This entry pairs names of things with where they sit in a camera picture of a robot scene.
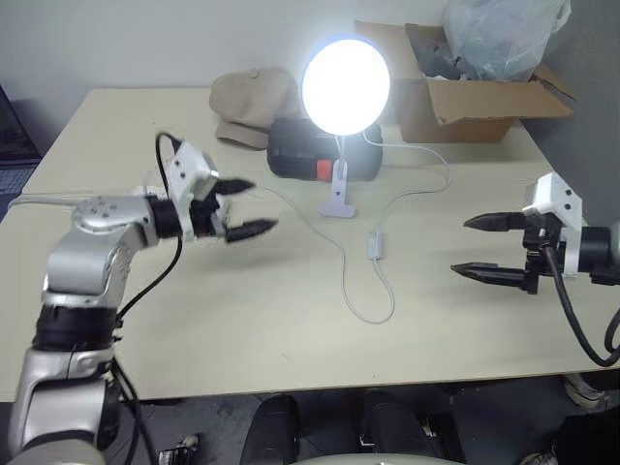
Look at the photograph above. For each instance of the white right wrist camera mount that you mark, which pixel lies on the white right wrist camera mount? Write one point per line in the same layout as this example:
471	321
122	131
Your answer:
557	198

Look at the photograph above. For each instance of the clear plastic bag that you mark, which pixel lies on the clear plastic bag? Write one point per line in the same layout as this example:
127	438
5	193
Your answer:
499	39

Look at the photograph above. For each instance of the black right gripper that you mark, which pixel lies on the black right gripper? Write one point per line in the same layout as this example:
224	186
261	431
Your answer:
540	247

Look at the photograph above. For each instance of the white round desk lamp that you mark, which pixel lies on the white round desk lamp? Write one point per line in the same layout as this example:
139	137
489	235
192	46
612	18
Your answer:
346	82

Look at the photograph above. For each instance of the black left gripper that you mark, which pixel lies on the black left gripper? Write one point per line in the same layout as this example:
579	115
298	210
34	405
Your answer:
206	213

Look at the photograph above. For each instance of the dark laptop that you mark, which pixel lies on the dark laptop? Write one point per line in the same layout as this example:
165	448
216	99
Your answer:
14	145

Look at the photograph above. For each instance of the black floor object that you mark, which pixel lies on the black floor object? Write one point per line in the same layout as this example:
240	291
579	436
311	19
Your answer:
176	450

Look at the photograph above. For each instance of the grey items in box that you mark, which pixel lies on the grey items in box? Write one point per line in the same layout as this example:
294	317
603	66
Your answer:
438	60

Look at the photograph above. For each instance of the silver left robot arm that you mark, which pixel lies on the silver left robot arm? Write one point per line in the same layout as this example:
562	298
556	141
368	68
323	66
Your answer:
82	261

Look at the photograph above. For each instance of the black case with red button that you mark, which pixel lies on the black case with red button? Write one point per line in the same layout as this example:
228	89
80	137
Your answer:
295	152

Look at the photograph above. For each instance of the brown cardboard box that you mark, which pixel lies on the brown cardboard box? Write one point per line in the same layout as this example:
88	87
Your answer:
460	111

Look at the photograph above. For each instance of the beige newsboy cap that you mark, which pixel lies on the beige newsboy cap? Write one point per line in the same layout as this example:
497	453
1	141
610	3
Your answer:
252	104

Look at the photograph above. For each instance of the white sneaker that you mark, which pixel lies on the white sneaker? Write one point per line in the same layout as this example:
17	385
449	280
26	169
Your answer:
588	390
540	457

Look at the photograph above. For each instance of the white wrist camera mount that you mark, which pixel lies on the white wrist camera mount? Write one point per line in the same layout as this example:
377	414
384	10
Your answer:
557	198
186	167

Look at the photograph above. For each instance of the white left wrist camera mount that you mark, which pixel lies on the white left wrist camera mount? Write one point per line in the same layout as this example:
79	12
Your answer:
186	167

